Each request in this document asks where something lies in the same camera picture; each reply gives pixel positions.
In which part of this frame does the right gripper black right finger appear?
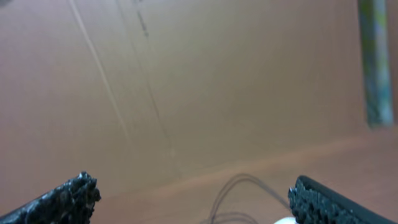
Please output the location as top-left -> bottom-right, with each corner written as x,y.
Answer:
288,175 -> 396,224

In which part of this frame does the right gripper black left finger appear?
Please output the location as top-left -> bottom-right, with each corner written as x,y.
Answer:
1,171 -> 101,224

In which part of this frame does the black charger cable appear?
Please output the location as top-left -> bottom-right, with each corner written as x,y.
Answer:
200,173 -> 292,224

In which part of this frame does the white power strip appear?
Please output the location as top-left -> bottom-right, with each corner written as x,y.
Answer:
274,217 -> 297,224

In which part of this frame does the blurred green vertical post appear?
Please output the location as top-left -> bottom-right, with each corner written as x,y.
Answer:
358,0 -> 394,128

